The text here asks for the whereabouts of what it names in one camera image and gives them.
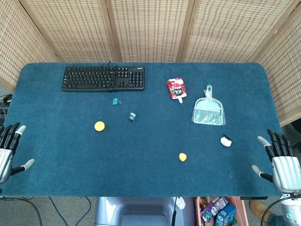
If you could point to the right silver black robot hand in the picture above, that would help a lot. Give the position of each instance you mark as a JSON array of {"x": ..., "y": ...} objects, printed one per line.
[{"x": 287, "y": 171}]

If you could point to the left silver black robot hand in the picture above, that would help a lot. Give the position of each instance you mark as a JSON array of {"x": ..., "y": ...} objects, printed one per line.
[{"x": 5, "y": 160}]

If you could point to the small yellow toy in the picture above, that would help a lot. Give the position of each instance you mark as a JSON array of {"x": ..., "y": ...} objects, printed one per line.
[{"x": 182, "y": 157}]

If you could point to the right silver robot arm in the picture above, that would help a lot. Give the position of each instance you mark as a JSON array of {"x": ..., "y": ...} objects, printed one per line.
[{"x": 292, "y": 209}]

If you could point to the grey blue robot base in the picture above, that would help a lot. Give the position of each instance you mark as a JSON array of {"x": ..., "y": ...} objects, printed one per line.
[{"x": 141, "y": 212}]

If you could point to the white object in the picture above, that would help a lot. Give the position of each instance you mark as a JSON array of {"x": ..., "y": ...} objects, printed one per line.
[{"x": 225, "y": 141}]

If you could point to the brown leather shoe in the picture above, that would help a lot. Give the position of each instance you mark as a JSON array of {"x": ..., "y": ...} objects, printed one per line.
[{"x": 258, "y": 209}]

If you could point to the pink plastic basket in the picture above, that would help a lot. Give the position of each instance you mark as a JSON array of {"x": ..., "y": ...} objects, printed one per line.
[{"x": 242, "y": 212}]

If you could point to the black yellow device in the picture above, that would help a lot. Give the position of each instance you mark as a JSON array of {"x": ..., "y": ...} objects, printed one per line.
[{"x": 9, "y": 97}]

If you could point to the blue snack package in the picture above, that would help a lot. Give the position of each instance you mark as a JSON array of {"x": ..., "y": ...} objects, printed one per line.
[{"x": 225, "y": 215}]

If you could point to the purple snack package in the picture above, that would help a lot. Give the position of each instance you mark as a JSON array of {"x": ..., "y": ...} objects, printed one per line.
[{"x": 212, "y": 208}]

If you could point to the woven rattan screen panel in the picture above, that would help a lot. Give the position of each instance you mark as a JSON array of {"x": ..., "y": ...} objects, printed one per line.
[
  {"x": 75, "y": 30},
  {"x": 287, "y": 77},
  {"x": 14, "y": 47},
  {"x": 150, "y": 30},
  {"x": 230, "y": 30}
]

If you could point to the yellow ridged bottle cap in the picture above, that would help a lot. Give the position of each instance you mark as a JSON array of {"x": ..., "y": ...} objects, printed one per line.
[{"x": 99, "y": 126}]

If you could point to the green dustpan set in bag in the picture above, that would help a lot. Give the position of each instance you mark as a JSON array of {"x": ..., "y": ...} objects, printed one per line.
[{"x": 208, "y": 110}]

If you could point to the white power strip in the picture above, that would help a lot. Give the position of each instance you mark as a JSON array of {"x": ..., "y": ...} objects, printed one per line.
[{"x": 181, "y": 203}]

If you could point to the black computer keyboard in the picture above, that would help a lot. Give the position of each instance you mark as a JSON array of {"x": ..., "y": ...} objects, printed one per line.
[{"x": 94, "y": 78}]

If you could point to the teal binder clip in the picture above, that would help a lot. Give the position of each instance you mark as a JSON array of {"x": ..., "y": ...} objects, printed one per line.
[{"x": 115, "y": 101}]

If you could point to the blue table cloth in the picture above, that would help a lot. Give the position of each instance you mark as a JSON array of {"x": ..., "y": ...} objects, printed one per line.
[{"x": 141, "y": 146}]

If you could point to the red spouted drink pouch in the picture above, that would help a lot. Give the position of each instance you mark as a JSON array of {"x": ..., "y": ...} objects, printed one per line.
[{"x": 176, "y": 88}]

